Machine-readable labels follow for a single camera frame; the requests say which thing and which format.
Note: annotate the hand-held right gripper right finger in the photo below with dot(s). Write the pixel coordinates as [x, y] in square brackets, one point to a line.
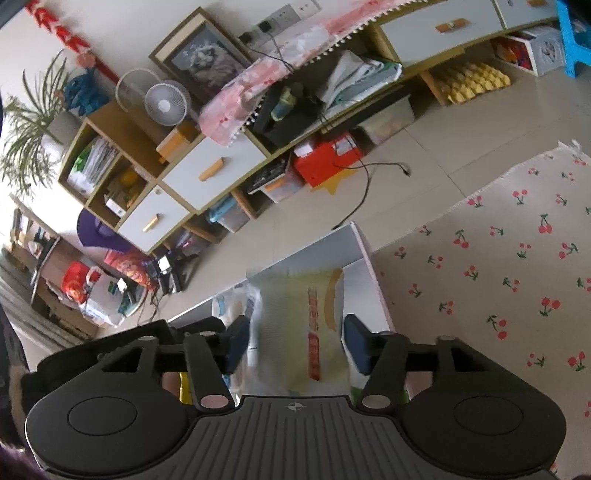
[355, 344]

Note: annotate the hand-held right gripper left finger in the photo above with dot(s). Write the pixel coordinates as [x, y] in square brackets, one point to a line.
[238, 344]

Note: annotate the white blue snack packet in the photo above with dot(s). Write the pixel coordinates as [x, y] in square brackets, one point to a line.
[224, 307]

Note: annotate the cream white snack packet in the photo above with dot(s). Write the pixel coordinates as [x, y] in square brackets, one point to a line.
[300, 332]

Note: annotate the pink cardboard box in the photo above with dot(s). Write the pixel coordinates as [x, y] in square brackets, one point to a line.
[314, 249]

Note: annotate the white shopping bag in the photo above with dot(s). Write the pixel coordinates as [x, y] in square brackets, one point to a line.
[106, 300]

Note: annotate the red printed lantern bag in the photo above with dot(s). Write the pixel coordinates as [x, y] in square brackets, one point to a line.
[129, 270]

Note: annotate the black device on stand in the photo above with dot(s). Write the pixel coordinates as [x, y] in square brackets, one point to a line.
[166, 272]

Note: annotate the red gift bag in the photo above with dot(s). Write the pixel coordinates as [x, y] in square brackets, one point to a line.
[75, 281]

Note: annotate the wooden side shelf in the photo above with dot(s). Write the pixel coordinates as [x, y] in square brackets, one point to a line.
[51, 267]

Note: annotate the purple cap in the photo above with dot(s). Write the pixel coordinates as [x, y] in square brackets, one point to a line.
[99, 230]

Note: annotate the small white carton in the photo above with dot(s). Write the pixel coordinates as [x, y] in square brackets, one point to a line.
[115, 206]

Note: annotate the clear bin with blue lid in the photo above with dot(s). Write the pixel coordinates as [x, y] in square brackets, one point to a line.
[228, 214]

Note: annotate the cherry print cloth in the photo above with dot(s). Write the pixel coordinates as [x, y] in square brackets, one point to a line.
[485, 300]

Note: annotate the yellow star paper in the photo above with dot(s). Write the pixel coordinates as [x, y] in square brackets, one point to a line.
[332, 183]

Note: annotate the stack of papers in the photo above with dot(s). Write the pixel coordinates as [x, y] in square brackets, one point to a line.
[94, 164]

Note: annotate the red cardboard box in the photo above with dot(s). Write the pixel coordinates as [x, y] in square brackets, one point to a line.
[328, 161]

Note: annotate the small wooden box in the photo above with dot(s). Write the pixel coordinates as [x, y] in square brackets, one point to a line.
[178, 141]

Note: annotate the wooden cabinet with white drawers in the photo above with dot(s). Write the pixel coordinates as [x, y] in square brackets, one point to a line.
[115, 124]

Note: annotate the potted green plant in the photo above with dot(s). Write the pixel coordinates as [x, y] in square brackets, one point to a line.
[32, 129]

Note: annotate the clear plastic storage bin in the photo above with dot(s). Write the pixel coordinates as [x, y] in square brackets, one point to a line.
[385, 120]

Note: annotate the white desk fan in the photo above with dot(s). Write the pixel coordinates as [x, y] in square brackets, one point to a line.
[167, 104]

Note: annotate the black open bag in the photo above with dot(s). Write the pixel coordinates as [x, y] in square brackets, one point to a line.
[291, 115]

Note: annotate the blue plush toy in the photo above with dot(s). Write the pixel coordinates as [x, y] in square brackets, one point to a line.
[85, 92]

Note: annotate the pile of folded cloth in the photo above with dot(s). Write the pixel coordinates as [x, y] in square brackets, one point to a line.
[360, 78]

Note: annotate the pink cherry print cover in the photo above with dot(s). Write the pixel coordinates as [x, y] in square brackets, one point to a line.
[277, 69]

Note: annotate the framed cat picture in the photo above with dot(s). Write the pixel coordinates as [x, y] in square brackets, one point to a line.
[203, 57]

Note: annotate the yellow egg tray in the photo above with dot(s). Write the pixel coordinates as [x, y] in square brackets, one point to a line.
[471, 83]

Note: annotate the red hanging decoration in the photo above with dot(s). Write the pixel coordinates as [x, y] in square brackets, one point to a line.
[69, 41]

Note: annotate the white printed storage box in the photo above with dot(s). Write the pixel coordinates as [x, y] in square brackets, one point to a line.
[545, 48]

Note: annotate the blue plastic stool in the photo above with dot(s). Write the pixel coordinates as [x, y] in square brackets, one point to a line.
[575, 41]

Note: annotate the wall socket panel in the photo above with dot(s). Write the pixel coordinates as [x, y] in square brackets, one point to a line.
[288, 16]

